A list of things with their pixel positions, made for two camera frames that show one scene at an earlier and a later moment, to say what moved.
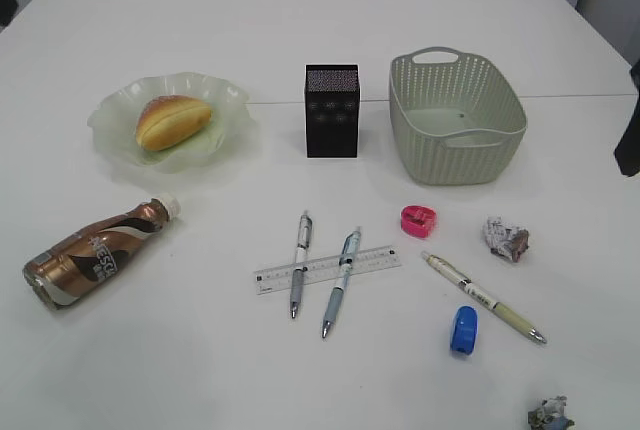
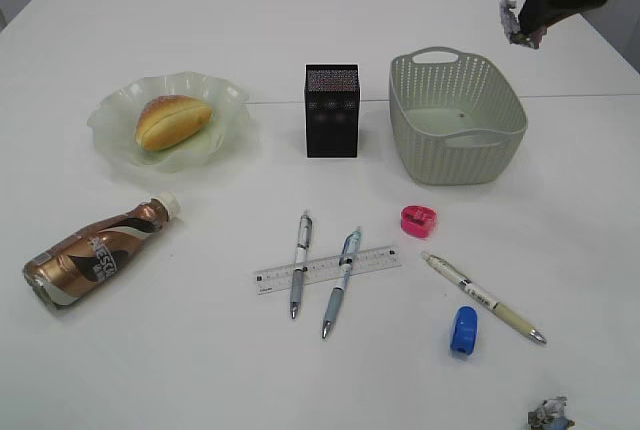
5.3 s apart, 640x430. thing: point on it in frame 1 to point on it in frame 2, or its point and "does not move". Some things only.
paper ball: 506,240 to 512,29
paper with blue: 551,415 does not move
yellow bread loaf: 165,120 does not move
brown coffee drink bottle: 72,267 does not move
